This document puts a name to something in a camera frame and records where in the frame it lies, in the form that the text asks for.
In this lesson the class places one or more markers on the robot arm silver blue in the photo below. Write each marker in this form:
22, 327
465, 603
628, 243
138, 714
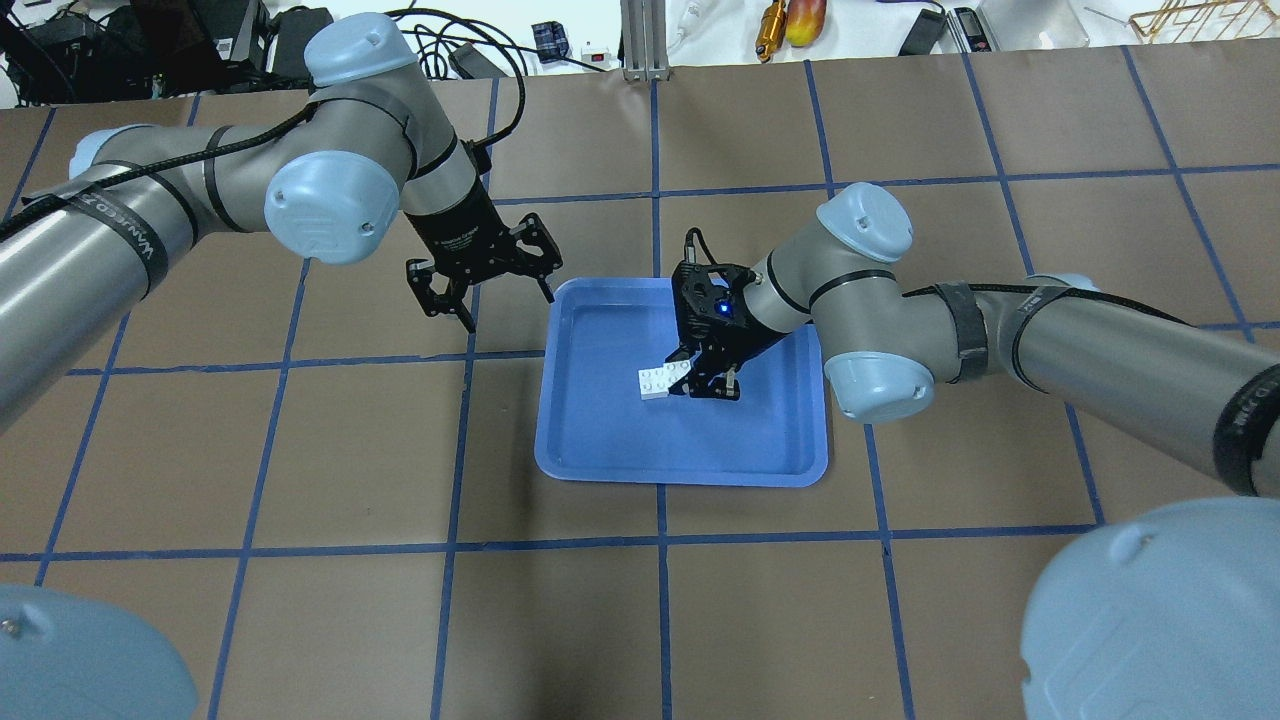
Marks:
1171, 615
147, 324

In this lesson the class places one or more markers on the aluminium frame post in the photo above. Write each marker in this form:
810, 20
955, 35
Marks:
644, 42

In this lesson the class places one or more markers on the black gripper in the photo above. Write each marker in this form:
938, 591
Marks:
741, 338
458, 232

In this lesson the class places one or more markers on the white block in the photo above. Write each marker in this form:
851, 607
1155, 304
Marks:
655, 382
676, 374

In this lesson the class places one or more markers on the toy mango fruit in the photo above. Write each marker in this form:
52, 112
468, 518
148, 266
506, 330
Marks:
805, 23

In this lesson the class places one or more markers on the gold wire rack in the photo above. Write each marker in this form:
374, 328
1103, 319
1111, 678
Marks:
1181, 22

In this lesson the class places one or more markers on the gold metal cylinder tool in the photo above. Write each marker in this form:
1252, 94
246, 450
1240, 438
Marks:
771, 31

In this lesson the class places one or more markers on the black power adapter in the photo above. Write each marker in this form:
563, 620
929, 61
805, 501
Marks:
924, 34

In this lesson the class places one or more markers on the blue plastic tray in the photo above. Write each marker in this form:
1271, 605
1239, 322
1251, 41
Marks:
594, 424

